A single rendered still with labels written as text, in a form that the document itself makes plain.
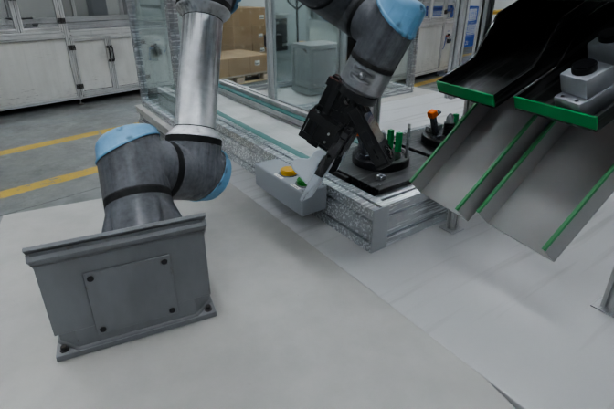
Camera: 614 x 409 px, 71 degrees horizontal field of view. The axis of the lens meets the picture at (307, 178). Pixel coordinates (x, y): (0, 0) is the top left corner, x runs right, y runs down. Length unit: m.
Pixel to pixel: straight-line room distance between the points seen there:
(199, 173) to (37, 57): 5.28
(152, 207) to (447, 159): 0.56
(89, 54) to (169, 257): 5.63
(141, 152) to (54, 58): 5.35
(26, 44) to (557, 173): 5.74
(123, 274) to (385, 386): 0.40
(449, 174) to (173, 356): 0.58
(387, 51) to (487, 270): 0.48
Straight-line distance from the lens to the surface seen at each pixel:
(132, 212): 0.76
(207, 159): 0.89
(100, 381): 0.72
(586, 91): 0.69
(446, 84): 0.81
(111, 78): 6.35
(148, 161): 0.80
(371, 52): 0.67
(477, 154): 0.88
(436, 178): 0.88
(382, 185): 0.94
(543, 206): 0.79
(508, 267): 0.95
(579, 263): 1.03
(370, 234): 0.89
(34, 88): 6.11
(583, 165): 0.82
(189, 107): 0.91
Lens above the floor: 1.36
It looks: 24 degrees down
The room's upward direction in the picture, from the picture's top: straight up
